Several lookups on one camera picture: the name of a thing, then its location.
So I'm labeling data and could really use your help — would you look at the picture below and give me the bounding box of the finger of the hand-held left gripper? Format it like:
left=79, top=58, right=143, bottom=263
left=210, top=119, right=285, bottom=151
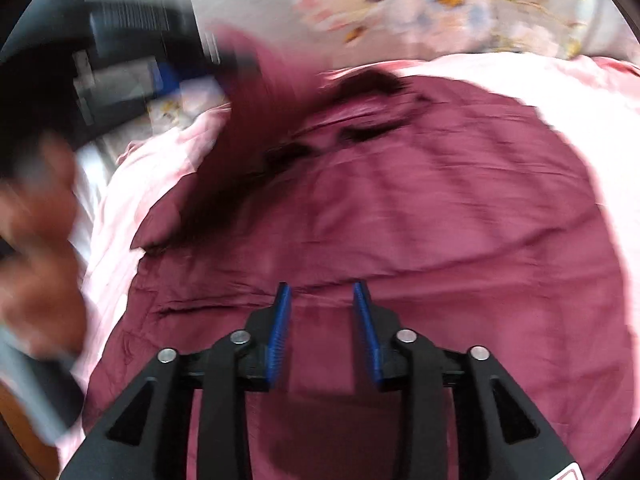
left=152, top=51, right=261, bottom=98

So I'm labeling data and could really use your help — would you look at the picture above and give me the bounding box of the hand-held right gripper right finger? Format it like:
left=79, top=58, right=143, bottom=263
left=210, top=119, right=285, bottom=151
left=352, top=282, right=582, bottom=480

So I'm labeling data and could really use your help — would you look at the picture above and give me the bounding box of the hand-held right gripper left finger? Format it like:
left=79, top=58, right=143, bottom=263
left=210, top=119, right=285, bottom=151
left=60, top=282, right=292, bottom=480

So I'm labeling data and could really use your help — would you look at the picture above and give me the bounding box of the maroon puffer jacket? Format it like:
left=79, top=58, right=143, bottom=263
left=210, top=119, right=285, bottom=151
left=82, top=25, right=636, bottom=480

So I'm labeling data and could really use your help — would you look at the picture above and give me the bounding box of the person's left hand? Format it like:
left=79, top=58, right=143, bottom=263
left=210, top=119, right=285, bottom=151
left=0, top=135, right=88, bottom=361

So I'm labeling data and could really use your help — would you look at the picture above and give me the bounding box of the silver satin cloth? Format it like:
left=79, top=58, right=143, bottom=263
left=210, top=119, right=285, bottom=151
left=72, top=142, right=118, bottom=261

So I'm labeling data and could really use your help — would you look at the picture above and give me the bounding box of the pink printed blanket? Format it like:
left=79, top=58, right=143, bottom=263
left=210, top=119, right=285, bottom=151
left=65, top=52, right=640, bottom=411

